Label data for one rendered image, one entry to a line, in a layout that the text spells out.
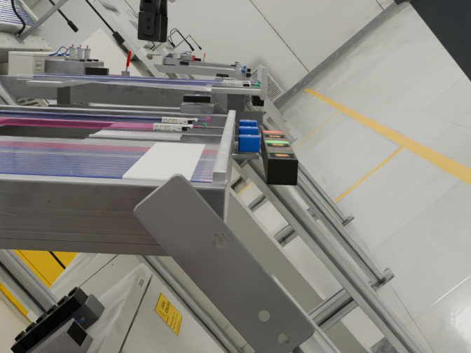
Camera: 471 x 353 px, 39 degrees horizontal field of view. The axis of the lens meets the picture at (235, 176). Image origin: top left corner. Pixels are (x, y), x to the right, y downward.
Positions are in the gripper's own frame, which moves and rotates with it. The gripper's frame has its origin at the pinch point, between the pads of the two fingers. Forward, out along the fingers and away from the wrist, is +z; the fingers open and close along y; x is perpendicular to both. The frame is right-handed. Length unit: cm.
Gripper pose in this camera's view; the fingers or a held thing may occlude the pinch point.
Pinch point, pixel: (153, 34)
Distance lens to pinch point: 104.5
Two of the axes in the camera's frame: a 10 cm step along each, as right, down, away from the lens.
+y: 0.1, -1.8, 9.8
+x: -10.0, -0.7, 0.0
